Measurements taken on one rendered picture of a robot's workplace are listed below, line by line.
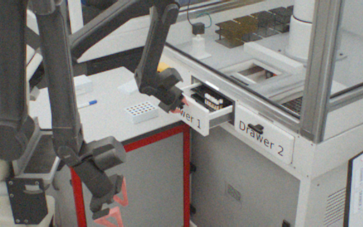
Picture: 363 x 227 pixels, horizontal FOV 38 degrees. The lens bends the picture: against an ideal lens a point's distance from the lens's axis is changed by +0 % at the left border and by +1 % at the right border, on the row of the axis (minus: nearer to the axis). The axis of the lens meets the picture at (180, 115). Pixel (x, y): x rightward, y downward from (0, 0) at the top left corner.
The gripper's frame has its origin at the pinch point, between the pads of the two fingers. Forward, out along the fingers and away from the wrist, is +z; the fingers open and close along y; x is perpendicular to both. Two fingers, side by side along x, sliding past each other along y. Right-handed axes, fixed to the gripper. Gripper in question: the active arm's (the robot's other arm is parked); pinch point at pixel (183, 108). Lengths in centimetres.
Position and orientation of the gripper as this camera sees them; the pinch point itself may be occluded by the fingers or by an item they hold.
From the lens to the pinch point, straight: 202.2
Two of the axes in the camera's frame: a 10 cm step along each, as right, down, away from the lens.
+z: 5.9, 4.0, 7.0
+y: 5.8, -8.1, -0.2
